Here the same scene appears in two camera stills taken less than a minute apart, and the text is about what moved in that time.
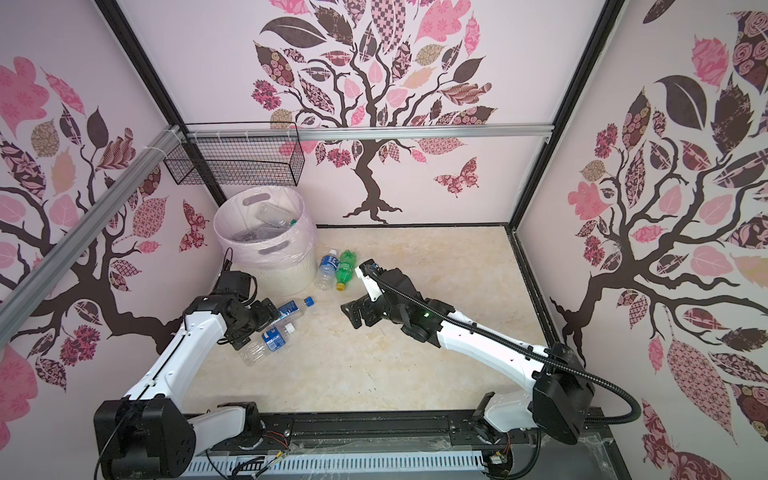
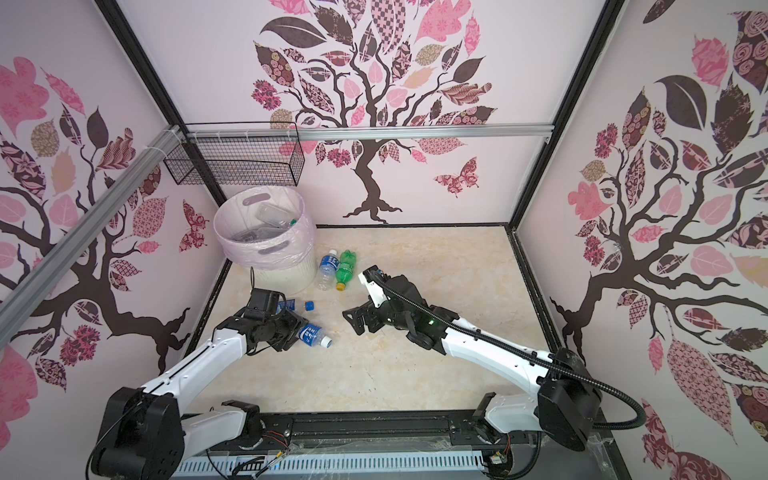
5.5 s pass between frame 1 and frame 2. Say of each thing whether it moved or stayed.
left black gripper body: moved
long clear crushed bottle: stayed
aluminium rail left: stayed
